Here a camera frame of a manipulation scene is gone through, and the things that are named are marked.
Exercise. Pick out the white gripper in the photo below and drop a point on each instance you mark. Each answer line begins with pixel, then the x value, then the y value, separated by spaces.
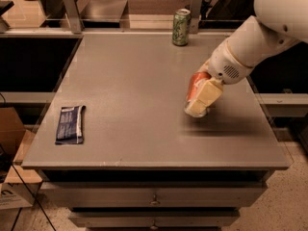
pixel 224 64

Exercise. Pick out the green soda can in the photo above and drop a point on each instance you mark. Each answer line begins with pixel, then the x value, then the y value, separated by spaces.
pixel 181 27

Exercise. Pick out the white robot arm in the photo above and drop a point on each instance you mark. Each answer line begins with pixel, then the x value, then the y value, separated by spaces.
pixel 276 26

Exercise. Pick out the blue rxbar blueberry wrapper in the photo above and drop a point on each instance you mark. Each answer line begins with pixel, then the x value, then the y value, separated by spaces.
pixel 70 126

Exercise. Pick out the grey drawer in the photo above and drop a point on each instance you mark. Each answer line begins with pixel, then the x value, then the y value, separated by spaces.
pixel 155 218
pixel 117 195

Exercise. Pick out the lower grey drawer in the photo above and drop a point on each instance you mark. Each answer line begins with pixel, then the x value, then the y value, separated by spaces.
pixel 155 218

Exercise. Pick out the cardboard box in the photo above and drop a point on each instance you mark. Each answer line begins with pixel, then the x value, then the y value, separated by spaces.
pixel 18 186

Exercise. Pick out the metal bracket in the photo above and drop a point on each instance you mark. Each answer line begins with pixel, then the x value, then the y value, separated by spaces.
pixel 195 7
pixel 73 16

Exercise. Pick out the left metal bracket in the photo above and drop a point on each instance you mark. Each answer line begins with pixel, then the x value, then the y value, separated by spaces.
pixel 73 16

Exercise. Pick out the right metal bracket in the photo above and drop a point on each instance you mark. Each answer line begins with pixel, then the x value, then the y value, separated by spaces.
pixel 195 7

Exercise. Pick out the upper grey drawer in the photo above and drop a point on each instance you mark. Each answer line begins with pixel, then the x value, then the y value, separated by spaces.
pixel 117 195

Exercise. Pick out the red coke can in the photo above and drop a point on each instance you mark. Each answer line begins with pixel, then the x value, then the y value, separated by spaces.
pixel 195 81

